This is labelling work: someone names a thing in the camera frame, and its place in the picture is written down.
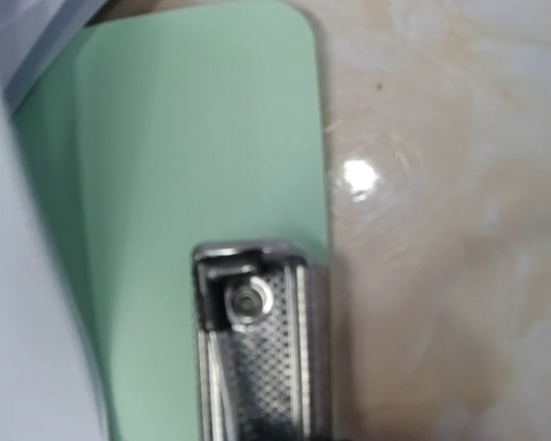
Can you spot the silver clipboard clip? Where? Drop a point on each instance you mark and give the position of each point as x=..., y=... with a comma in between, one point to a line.
x=263, y=342

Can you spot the light green clipboard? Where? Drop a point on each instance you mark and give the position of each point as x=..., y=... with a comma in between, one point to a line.
x=149, y=135

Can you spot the printed paper sheet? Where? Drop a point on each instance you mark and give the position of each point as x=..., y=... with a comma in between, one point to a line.
x=49, y=384

